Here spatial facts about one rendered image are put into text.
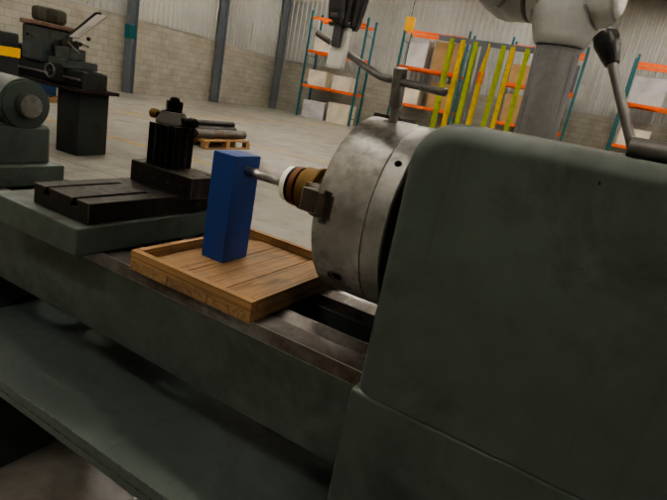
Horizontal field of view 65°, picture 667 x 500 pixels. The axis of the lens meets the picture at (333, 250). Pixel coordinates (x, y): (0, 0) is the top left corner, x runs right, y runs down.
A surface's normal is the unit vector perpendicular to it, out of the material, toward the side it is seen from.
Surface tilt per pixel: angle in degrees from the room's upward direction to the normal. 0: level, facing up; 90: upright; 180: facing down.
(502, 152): 81
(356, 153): 49
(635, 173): 63
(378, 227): 88
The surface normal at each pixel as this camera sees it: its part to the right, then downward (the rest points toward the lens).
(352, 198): -0.44, -0.07
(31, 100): 0.85, 0.29
